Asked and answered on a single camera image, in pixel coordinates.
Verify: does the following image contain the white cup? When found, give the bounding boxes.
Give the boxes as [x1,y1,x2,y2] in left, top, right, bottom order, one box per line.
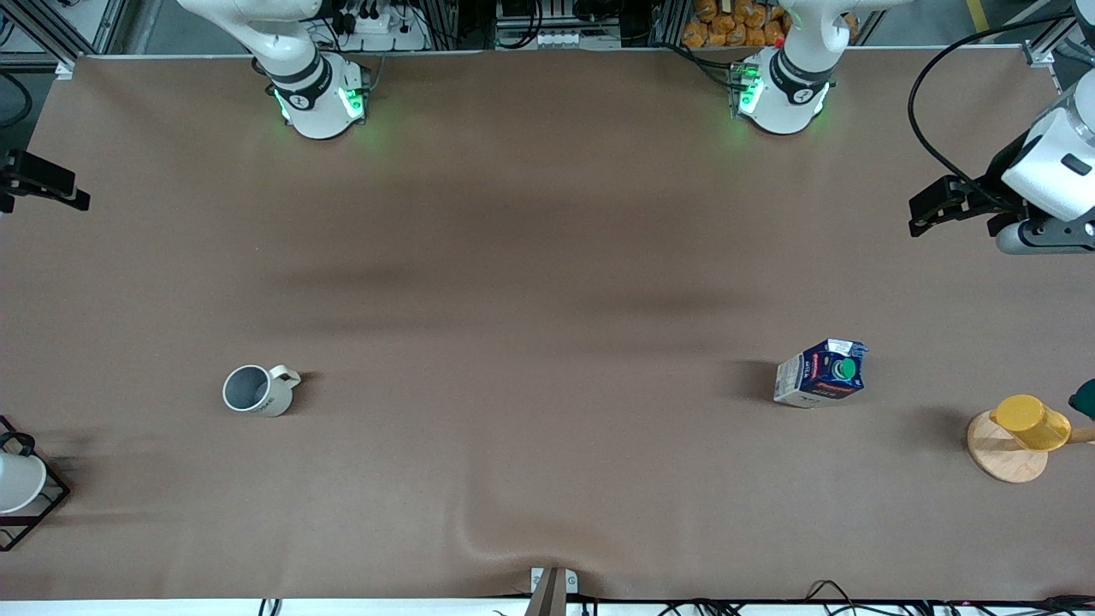
[0,451,48,515]

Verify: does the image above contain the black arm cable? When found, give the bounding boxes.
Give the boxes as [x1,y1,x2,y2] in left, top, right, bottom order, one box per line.
[908,12,1095,210]
[0,72,34,131]

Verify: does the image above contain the white power strip with plugs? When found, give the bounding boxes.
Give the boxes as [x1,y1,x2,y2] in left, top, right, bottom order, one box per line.
[332,0,430,52]

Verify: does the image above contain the beige mug with grey inside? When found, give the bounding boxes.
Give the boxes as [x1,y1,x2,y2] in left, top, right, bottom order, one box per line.
[222,364,302,418]

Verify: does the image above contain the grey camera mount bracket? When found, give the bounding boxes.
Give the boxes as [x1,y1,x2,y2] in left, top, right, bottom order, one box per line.
[524,566,579,616]

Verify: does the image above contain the blue white milk carton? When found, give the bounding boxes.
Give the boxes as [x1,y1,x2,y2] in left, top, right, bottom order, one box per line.
[773,338,869,409]

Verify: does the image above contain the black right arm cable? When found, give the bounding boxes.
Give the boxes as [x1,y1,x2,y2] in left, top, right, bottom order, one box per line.
[0,72,34,131]

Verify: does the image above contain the black cable bundle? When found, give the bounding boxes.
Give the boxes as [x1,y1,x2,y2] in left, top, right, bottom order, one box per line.
[659,579,1095,616]

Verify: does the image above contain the bag of orange buns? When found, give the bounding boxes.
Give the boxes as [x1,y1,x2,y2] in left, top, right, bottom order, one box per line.
[682,0,858,49]

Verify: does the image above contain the white socket strip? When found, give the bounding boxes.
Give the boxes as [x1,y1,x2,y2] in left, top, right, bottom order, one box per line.
[496,26,623,50]

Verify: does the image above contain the brown table cloth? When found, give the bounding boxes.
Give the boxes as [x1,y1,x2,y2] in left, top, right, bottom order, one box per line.
[0,47,1095,601]

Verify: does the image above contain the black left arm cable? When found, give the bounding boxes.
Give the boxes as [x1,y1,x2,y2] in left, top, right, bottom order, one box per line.
[908,12,1095,210]

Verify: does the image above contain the black wire rack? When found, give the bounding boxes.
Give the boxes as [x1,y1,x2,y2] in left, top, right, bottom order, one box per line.
[0,415,72,553]

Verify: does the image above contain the yellow plastic cup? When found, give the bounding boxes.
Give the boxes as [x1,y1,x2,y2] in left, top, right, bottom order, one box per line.
[990,394,1073,453]

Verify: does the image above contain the round wooden cup stand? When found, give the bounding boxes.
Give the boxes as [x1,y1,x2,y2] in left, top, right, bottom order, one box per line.
[967,410,1095,485]

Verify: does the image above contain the aluminium frame profile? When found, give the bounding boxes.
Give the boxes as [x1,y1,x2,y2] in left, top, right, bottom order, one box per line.
[0,0,131,80]
[1022,0,1095,91]

